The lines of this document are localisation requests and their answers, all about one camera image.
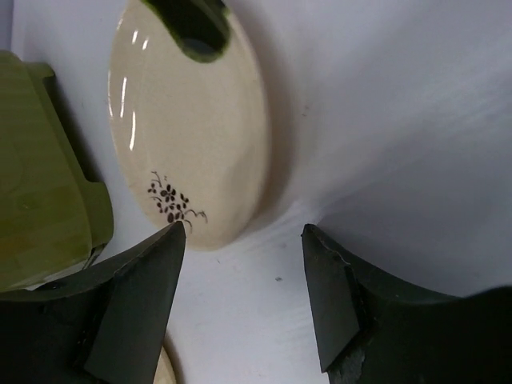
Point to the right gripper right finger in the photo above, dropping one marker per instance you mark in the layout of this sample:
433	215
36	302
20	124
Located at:
372	327

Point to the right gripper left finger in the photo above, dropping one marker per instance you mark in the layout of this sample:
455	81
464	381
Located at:
104	324

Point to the olive green plastic bin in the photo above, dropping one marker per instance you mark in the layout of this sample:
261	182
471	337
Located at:
54	221

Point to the cream plate brown marks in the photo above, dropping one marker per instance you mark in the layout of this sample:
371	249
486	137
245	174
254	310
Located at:
168	370

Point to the cream plate black splash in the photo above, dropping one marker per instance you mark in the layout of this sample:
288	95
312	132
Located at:
189	117

